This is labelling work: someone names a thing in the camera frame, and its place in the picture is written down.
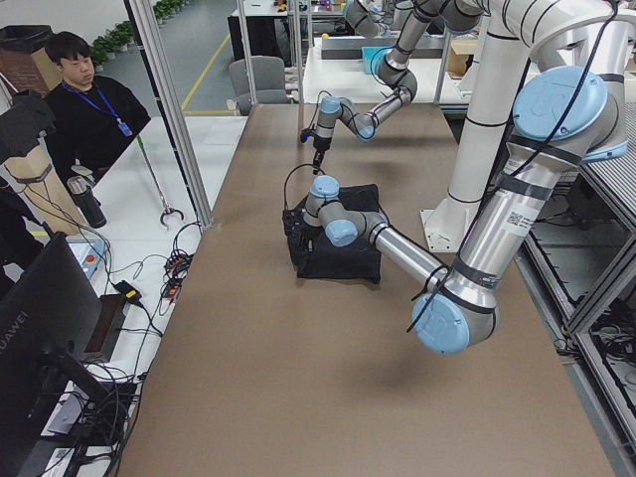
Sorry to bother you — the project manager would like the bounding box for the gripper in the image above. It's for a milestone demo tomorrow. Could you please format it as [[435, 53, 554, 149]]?
[[312, 136, 332, 174], [282, 209, 311, 253]]

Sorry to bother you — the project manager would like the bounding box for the black t-shirt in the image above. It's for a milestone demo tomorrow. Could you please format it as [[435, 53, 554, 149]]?
[[289, 197, 382, 284]]

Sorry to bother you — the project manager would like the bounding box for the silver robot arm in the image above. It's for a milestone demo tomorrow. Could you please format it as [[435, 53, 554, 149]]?
[[282, 1, 635, 355], [300, 1, 483, 175]]

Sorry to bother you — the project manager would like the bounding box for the grey office chair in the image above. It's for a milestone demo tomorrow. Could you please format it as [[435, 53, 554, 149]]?
[[229, 56, 290, 115]]

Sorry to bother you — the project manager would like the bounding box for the blue plastic bin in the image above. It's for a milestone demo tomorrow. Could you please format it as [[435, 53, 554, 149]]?
[[361, 46, 392, 76]]

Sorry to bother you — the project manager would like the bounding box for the silver reacher grabber tool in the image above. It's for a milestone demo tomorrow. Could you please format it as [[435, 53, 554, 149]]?
[[136, 134, 185, 228]]

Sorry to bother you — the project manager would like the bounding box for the emergency stop button box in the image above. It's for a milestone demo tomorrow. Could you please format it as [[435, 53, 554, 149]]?
[[67, 238, 105, 279]]

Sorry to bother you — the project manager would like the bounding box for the black water bottle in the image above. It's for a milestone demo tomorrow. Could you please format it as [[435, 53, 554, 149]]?
[[67, 176, 107, 229]]

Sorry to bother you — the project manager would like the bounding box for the seated man in black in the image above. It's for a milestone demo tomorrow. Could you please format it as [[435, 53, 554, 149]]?
[[45, 32, 150, 182]]

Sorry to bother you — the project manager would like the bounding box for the black Huawei monitor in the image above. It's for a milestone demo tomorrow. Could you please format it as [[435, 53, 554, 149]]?
[[1, 233, 125, 476]]

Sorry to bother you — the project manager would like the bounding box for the brown cardboard box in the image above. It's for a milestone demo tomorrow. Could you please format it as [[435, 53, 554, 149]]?
[[1, 24, 62, 96]]

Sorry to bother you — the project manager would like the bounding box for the aluminium frame post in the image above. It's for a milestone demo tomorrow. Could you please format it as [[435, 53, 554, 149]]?
[[123, 0, 214, 231]]

